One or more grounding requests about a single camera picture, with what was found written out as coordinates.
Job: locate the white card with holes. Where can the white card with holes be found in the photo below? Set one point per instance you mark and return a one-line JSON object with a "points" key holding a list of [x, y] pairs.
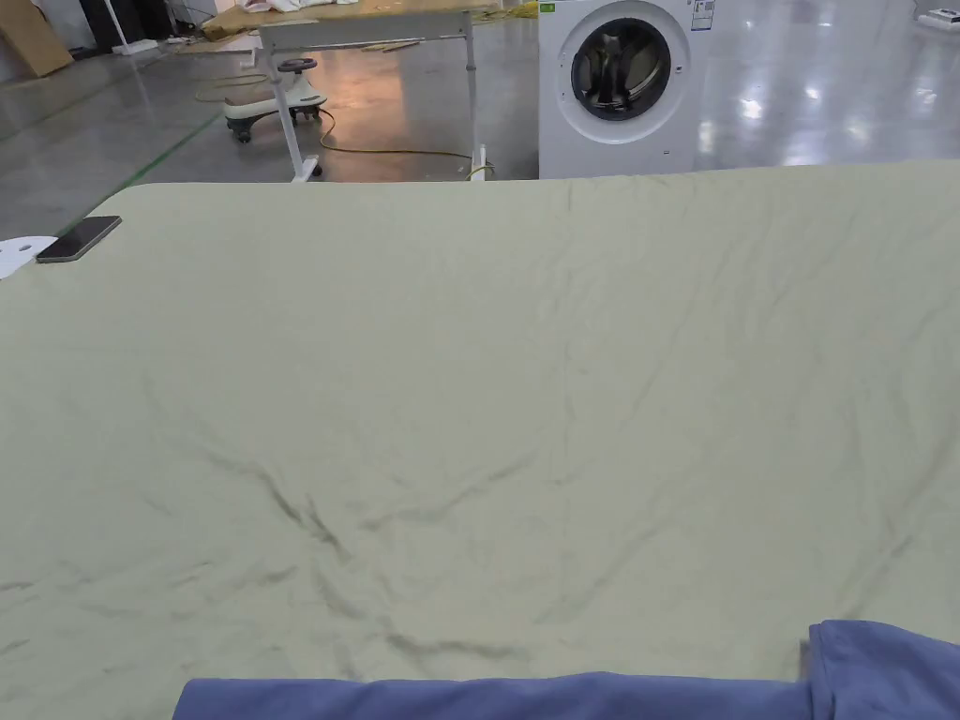
{"points": [[19, 255]]}

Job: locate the white ride-on toy car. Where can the white ride-on toy car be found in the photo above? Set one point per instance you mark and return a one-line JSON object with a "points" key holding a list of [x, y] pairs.
{"points": [[274, 101]]}

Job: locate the white washing machine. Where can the white washing machine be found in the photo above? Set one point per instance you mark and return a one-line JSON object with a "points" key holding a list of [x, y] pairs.
{"points": [[622, 82]]}

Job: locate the brown cardboard sheet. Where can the brown cardboard sheet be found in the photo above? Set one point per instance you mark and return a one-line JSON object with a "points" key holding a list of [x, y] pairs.
{"points": [[34, 37]]}

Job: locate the dark smartphone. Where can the dark smartphone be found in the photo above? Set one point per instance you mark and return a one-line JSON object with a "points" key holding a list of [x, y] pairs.
{"points": [[79, 238]]}

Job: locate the blue shirt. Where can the blue shirt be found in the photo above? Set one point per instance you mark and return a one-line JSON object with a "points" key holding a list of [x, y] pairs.
{"points": [[525, 699]]}

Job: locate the bed with pale green sheet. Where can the bed with pale green sheet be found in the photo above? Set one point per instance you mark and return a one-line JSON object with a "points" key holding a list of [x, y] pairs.
{"points": [[480, 375]]}

